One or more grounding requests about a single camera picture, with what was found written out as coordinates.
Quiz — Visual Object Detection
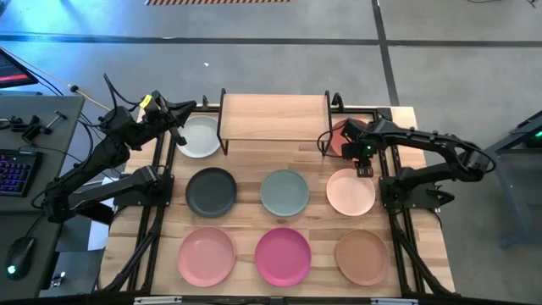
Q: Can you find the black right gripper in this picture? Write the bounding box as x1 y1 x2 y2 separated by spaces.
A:
340 118 382 178

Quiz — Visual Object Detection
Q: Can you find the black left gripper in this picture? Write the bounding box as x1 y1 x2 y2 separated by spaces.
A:
137 100 198 146

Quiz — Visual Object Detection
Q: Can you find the light grey plate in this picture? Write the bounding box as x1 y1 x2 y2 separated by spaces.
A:
176 114 222 159

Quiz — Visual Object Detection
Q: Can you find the pale peach plate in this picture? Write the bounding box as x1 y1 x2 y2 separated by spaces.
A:
325 168 377 218

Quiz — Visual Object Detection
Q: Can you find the terracotta plate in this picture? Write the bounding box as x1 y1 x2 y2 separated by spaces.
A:
329 118 369 158

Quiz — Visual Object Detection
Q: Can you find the dark grey plate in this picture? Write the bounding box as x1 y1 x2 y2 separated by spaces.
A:
185 166 238 219

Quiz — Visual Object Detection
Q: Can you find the sage green plate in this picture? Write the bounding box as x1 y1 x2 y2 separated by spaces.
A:
259 169 311 218

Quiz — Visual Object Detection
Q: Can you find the tan brown plate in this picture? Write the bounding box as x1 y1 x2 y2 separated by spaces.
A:
335 229 391 287

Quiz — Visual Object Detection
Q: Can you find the magenta plate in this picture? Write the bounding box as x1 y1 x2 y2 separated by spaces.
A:
254 227 312 288

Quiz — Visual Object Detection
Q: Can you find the light pink plate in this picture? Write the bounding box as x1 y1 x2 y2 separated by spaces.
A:
177 226 237 288

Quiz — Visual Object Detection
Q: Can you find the wooden shelf with black legs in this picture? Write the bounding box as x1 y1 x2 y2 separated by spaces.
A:
216 87 335 157

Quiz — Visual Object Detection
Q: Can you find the grey desk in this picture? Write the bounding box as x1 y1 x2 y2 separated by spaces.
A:
0 93 86 305

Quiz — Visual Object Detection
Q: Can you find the white paper sheet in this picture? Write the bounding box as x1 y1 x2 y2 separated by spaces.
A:
86 175 118 252

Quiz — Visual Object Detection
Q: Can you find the black clamp tool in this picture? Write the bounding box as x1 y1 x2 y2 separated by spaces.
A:
8 114 53 143

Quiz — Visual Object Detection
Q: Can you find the blue-grey metal cart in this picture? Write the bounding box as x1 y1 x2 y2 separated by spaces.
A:
484 110 542 249

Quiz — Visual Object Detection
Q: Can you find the black backlit keyboard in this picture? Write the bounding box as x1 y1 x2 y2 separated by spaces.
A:
0 148 42 198

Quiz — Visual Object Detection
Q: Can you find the black computer monitor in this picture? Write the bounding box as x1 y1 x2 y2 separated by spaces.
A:
0 47 39 89

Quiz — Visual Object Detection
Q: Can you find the black device with green light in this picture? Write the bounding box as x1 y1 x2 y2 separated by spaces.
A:
523 125 542 149

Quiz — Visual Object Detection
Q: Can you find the small silver clip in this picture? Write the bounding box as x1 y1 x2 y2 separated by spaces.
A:
49 270 67 289

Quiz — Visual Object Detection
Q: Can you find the black computer mouse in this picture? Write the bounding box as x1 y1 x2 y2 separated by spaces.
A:
4 236 36 281

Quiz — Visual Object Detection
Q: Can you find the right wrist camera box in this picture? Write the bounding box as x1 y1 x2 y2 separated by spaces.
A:
355 141 377 164

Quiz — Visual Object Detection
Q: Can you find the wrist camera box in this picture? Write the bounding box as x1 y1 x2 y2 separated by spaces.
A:
355 141 377 164
148 90 169 114

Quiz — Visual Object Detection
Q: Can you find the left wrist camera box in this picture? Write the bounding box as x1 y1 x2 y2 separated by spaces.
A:
148 90 169 114

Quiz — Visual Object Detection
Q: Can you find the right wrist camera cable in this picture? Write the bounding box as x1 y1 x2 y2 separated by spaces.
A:
316 122 346 158

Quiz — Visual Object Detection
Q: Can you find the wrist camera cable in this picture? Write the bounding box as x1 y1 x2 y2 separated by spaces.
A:
103 72 143 111
316 122 346 158

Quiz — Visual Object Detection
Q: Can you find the black aluminium table frame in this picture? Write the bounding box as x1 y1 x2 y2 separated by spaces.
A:
97 101 456 305

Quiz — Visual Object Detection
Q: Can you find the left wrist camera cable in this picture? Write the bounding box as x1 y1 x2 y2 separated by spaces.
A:
103 72 143 111

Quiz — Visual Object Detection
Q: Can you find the yellow cable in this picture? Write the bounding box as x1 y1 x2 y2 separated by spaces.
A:
0 47 112 112

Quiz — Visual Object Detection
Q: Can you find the black floor cable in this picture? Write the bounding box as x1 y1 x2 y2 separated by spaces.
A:
25 69 102 141

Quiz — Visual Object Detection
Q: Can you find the black T-handle tool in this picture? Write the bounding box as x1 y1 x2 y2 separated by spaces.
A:
44 110 69 130

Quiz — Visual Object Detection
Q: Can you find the silver metal bracket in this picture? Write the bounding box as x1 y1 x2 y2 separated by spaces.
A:
371 297 419 305
134 296 183 305

